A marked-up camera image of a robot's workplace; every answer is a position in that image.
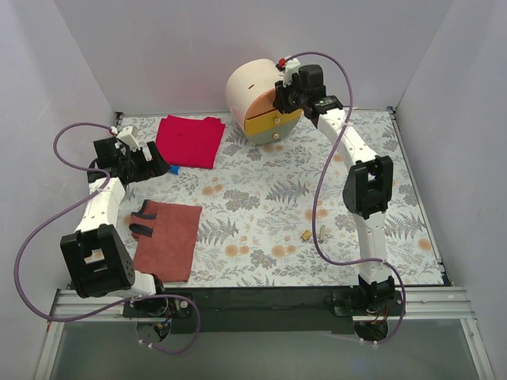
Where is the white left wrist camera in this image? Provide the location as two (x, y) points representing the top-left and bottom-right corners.
(110, 126), (141, 152)

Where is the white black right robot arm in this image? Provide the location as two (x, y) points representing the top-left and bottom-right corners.
(273, 59), (395, 315)

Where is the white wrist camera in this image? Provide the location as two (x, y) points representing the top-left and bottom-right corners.
(110, 126), (141, 152)
(276, 57), (301, 87)

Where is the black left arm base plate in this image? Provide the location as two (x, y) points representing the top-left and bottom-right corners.
(122, 298), (192, 318)

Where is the rust brown folded garment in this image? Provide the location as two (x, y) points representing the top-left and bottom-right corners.
(129, 199), (202, 283)

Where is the small brass sharpener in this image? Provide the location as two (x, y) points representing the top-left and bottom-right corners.
(300, 230), (312, 241)

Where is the aluminium frame rail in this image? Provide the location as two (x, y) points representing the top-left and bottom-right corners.
(35, 287), (494, 379)

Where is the red folded cloth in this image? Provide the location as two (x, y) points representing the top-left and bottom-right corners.
(155, 116), (225, 169)

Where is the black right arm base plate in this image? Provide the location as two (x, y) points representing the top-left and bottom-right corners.
(330, 288), (402, 317)

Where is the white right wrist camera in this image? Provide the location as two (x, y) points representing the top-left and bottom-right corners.
(276, 57), (301, 87)

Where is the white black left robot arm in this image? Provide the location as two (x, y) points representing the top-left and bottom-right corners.
(60, 137), (170, 317)

